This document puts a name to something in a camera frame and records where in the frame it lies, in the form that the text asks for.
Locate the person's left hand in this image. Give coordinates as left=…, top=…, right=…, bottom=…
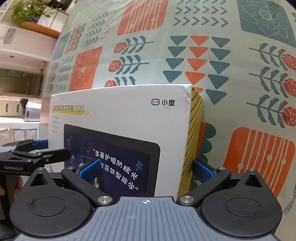
left=1, top=175, right=23, bottom=203

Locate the white low cabinet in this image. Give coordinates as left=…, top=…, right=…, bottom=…
left=1, top=22, right=57, bottom=151

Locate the patterned green tablecloth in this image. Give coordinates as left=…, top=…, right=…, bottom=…
left=39, top=1, right=295, bottom=221

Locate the white yellow tablet box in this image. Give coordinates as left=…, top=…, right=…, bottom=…
left=48, top=84, right=203, bottom=198

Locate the potted green plant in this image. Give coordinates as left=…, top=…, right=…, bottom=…
left=11, top=1, right=51, bottom=26

